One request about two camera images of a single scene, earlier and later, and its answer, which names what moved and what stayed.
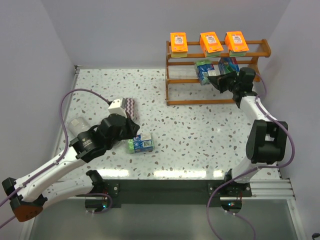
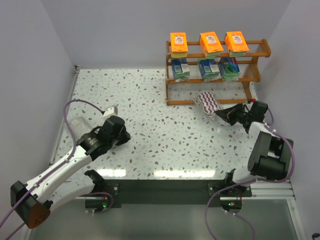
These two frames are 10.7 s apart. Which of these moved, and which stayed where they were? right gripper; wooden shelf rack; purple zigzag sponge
Moved: right gripper; purple zigzag sponge
Stayed: wooden shelf rack
